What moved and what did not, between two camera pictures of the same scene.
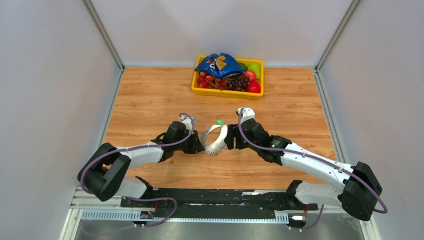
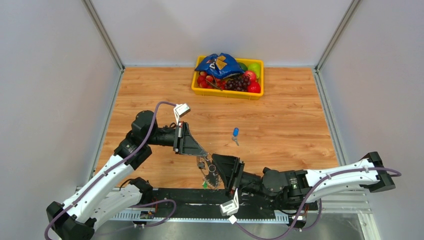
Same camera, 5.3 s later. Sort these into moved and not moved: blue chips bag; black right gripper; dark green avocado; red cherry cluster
Moved: black right gripper
Not moved: dark green avocado; red cherry cluster; blue chips bag
